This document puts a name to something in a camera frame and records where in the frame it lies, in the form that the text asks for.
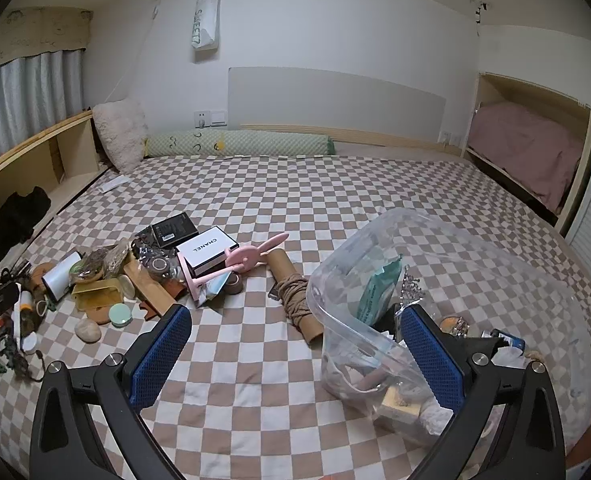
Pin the clear plastic container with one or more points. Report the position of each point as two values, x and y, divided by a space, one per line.
475 270

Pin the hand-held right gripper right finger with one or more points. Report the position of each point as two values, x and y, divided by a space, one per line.
430 355

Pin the clear bag of dark trinkets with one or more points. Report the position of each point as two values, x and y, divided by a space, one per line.
155 260

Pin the green wet wipes packet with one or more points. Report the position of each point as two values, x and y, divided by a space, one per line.
378 290

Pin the grey curtain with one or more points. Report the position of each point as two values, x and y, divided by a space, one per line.
25 95

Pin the round cork coaster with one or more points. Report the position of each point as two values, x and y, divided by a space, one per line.
39 280
100 318

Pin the white cylinder with black lid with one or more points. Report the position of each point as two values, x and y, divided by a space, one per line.
57 277

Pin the yellow plastic box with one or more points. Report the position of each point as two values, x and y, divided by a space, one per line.
92 297

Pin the pink blanket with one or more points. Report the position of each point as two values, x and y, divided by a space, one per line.
520 145

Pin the wrapped cork coaster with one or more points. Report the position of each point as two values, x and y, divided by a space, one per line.
87 272

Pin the fluffy white pillow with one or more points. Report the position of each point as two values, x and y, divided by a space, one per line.
120 132

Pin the pale blue plastic packet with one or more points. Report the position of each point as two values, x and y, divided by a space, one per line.
210 294

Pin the white paper slip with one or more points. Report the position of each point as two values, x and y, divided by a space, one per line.
114 183

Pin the wooden board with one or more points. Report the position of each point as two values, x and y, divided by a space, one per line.
150 290

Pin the pink rabbit-ear mirror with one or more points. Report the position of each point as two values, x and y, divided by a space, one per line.
243 259

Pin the clear bag of dried grass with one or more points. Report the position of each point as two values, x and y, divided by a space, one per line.
107 257

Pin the smooth beige stone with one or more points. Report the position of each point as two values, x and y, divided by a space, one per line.
87 331

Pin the wooden bedside shelf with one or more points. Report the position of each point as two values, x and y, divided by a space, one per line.
25 152

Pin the green round compact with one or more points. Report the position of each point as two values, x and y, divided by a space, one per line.
122 314

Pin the white wall socket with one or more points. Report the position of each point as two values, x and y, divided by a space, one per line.
210 119
449 137

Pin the black box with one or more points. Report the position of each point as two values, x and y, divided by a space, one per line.
175 229

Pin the checkered bed sheet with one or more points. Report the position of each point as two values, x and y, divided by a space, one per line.
325 195

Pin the small wooden block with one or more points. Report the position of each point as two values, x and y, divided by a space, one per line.
400 404

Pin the white gift box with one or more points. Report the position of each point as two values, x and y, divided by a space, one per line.
205 250

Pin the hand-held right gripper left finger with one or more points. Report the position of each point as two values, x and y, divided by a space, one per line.
163 355

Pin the wooden alcove frame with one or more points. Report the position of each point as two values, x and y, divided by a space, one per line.
580 170

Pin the wooden bed frame rail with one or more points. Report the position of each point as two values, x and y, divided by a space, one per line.
375 137

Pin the brown tape roll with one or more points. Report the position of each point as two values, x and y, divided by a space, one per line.
234 284

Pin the black cloth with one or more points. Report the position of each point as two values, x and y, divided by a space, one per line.
10 215

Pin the green bolster pillow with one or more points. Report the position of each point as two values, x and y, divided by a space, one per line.
235 142

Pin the dark red wooden stand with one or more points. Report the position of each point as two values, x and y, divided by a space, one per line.
153 311

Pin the beige curtain valance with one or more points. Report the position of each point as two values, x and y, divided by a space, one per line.
35 30

